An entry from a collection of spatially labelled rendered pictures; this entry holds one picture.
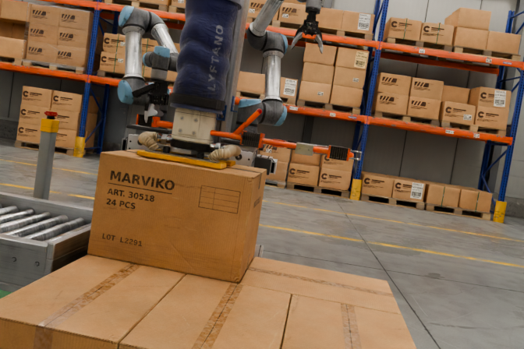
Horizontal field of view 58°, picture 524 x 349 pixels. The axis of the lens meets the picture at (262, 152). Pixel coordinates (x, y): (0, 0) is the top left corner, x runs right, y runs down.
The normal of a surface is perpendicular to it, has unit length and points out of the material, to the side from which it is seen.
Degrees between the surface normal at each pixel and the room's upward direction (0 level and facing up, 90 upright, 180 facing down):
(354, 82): 92
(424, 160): 90
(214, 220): 90
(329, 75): 87
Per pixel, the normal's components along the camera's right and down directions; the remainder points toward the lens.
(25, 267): -0.13, 0.04
